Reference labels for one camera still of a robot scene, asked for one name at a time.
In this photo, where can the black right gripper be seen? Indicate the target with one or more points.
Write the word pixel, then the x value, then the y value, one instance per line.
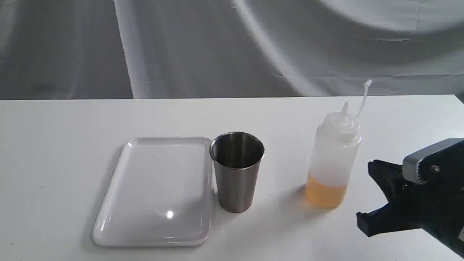
pixel 436 172

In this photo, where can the translucent squeeze bottle amber liquid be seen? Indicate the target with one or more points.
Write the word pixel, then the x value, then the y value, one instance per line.
pixel 336 145

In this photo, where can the stainless steel cup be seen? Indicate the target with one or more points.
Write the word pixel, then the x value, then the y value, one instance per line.
pixel 236 159

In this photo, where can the clear plastic tray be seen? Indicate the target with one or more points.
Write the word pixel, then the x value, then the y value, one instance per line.
pixel 161 194

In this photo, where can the grey fabric backdrop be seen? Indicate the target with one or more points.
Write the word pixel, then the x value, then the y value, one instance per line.
pixel 175 49

